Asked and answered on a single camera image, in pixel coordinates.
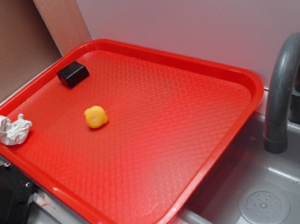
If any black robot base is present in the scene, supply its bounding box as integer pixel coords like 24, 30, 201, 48
0, 165, 35, 224

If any crumpled white paper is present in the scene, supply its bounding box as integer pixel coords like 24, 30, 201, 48
0, 113, 33, 146

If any red plastic tray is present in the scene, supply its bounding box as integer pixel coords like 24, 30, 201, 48
0, 39, 264, 224

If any orange plastic toy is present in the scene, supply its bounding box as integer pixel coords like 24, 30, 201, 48
84, 106, 108, 128

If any black rectangular block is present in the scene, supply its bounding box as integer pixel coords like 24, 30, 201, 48
56, 61, 89, 88

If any grey plastic sink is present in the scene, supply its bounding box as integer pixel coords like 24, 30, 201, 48
0, 86, 300, 224

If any grey curved faucet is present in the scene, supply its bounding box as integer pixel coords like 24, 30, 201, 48
263, 32, 300, 154

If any brown cardboard panel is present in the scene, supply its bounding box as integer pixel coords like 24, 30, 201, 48
0, 0, 61, 103

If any wooden corner post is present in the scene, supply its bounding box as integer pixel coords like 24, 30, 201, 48
33, 0, 92, 55

